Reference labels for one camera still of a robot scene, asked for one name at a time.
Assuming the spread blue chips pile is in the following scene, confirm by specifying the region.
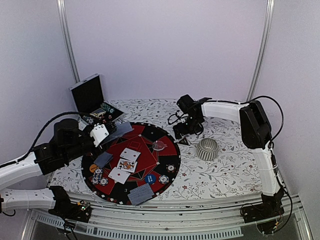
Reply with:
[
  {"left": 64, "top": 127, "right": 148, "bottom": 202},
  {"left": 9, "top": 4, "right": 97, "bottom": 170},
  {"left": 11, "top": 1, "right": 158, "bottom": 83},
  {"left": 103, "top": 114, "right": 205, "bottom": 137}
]
[{"left": 91, "top": 168, "right": 103, "bottom": 185}]

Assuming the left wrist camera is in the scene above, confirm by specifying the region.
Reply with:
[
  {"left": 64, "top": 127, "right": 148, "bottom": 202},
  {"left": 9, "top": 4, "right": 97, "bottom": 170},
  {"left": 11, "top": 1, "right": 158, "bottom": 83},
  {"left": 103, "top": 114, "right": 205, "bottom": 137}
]
[{"left": 89, "top": 124, "right": 109, "bottom": 147}]

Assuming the blue playing card deck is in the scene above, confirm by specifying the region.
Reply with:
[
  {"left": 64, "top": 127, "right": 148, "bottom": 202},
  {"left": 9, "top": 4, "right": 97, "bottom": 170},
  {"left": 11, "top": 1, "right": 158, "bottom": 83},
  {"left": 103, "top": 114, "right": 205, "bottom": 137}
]
[{"left": 100, "top": 122, "right": 133, "bottom": 146}]

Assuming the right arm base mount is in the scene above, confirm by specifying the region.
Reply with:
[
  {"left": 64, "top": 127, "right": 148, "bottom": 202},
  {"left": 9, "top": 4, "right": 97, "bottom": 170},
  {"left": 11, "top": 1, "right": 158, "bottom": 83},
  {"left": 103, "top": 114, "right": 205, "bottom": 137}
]
[{"left": 240, "top": 203, "right": 285, "bottom": 235}]

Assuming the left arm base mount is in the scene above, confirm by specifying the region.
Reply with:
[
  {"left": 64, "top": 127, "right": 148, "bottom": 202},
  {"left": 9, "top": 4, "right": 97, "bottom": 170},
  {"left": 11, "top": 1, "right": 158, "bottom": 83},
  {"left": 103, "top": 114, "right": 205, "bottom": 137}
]
[{"left": 48, "top": 186, "right": 92, "bottom": 223}]

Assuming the right aluminium post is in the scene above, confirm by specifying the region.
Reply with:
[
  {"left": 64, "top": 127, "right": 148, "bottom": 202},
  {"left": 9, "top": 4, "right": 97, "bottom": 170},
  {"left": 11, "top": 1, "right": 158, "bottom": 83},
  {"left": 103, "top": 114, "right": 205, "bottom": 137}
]
[{"left": 246, "top": 0, "right": 275, "bottom": 101}]

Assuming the left aluminium post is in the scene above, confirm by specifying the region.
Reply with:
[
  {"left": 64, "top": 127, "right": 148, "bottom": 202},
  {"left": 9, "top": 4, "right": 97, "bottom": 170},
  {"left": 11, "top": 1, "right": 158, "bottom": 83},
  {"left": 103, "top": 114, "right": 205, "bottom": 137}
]
[{"left": 56, "top": 0, "right": 80, "bottom": 83}]

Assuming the floral table cover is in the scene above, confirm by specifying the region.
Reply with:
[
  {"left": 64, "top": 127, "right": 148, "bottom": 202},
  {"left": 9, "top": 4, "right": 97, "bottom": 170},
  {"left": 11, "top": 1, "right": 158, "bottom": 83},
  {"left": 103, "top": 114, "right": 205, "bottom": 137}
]
[{"left": 49, "top": 99, "right": 263, "bottom": 202}]

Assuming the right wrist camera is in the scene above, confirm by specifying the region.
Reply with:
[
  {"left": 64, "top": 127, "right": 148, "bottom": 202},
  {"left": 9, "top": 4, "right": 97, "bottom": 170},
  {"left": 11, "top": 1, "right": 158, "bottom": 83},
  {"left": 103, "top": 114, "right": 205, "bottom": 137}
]
[{"left": 173, "top": 110, "right": 187, "bottom": 123}]

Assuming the blue small blind button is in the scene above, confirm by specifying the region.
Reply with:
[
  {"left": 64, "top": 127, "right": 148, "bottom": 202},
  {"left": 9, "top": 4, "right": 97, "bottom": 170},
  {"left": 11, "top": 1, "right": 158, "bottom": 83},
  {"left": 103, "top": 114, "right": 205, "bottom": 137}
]
[{"left": 144, "top": 174, "right": 156, "bottom": 185}]

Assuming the chip row in case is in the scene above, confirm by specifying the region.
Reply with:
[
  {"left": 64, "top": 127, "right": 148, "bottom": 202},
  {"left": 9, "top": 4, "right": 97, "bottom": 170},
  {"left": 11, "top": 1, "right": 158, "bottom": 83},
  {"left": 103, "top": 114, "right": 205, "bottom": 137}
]
[
  {"left": 100, "top": 102, "right": 115, "bottom": 115},
  {"left": 82, "top": 115, "right": 95, "bottom": 125}
]

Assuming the boxed card deck in case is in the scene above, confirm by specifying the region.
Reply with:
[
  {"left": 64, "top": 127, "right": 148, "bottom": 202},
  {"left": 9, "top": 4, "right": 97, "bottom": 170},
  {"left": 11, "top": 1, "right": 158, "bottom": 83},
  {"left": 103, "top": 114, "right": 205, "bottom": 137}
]
[{"left": 90, "top": 108, "right": 106, "bottom": 118}]

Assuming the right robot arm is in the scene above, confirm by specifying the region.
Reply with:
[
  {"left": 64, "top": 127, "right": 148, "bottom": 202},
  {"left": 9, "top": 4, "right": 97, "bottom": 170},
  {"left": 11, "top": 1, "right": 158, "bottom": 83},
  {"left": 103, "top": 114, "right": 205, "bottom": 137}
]
[{"left": 168, "top": 94, "right": 287, "bottom": 218}]

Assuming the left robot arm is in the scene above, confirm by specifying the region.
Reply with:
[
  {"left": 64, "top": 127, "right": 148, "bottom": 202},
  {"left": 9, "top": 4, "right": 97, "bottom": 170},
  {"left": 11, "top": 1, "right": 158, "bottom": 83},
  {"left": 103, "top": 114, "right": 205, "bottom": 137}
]
[{"left": 0, "top": 111, "right": 117, "bottom": 219}]

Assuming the queen of spades card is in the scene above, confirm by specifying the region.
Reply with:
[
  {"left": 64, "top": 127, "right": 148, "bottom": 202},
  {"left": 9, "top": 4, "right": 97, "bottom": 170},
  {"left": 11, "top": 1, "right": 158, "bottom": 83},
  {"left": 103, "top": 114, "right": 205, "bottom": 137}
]
[{"left": 116, "top": 158, "right": 138, "bottom": 173}]

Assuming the aluminium post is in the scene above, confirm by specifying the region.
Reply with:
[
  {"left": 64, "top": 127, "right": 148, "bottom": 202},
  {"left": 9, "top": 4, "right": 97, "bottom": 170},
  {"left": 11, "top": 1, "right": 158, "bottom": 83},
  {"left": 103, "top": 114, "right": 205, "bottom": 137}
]
[
  {"left": 246, "top": 0, "right": 275, "bottom": 101},
  {"left": 56, "top": 0, "right": 80, "bottom": 83}
]

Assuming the round red black poker mat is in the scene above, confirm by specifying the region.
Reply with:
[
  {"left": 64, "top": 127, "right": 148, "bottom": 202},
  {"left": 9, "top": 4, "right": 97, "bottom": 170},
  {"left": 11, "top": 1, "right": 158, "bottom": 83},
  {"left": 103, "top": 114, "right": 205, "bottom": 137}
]
[{"left": 81, "top": 122, "right": 181, "bottom": 205}]

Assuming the aluminium poker chip case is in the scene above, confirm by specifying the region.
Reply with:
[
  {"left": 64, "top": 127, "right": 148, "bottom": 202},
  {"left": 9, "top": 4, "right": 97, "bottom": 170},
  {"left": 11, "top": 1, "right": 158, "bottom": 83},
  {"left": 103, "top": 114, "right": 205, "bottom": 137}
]
[{"left": 69, "top": 73, "right": 125, "bottom": 123}]

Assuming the clear acrylic dealer button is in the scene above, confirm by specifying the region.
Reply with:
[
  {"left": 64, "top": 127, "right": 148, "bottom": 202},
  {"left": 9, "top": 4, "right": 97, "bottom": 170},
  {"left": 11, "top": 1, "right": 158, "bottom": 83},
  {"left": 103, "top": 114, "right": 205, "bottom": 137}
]
[{"left": 152, "top": 140, "right": 167, "bottom": 151}]

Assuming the black triangular all-in button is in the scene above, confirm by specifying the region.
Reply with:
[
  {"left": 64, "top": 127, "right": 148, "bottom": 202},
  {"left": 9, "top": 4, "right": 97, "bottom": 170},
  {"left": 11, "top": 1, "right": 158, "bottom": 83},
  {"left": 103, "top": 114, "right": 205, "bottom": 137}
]
[{"left": 177, "top": 137, "right": 190, "bottom": 146}]

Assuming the blue white chip stack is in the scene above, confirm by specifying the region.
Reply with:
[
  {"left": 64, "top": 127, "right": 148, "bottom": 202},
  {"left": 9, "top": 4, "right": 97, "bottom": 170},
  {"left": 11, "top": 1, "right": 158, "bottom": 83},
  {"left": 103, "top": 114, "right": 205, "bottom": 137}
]
[{"left": 158, "top": 175, "right": 170, "bottom": 184}]

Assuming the orange big blind button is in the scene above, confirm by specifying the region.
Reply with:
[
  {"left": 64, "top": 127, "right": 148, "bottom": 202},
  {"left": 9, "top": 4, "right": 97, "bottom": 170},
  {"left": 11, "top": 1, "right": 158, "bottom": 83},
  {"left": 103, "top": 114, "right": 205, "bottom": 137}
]
[{"left": 89, "top": 164, "right": 100, "bottom": 173}]

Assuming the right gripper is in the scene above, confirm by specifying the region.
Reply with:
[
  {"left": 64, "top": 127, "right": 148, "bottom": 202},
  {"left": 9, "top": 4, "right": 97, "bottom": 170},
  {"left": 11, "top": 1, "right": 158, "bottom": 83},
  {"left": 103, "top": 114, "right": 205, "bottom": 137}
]
[{"left": 173, "top": 114, "right": 203, "bottom": 139}]

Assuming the aluminium front rail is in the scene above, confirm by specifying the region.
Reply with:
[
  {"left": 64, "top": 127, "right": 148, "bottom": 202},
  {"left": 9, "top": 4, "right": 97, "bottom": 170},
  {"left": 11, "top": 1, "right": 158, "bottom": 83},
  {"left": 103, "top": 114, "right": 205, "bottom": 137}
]
[{"left": 21, "top": 191, "right": 313, "bottom": 240}]

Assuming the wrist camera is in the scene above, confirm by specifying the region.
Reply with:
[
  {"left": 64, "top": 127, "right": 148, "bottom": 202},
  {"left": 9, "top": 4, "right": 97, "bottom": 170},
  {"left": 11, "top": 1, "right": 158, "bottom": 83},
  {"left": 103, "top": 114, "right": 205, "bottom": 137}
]
[
  {"left": 173, "top": 110, "right": 187, "bottom": 123},
  {"left": 89, "top": 124, "right": 109, "bottom": 147}
]

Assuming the single blue white chip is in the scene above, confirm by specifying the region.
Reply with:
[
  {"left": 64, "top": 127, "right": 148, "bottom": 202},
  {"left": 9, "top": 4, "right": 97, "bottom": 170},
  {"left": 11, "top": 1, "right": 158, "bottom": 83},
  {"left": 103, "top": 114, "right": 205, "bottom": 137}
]
[{"left": 99, "top": 177, "right": 109, "bottom": 186}]

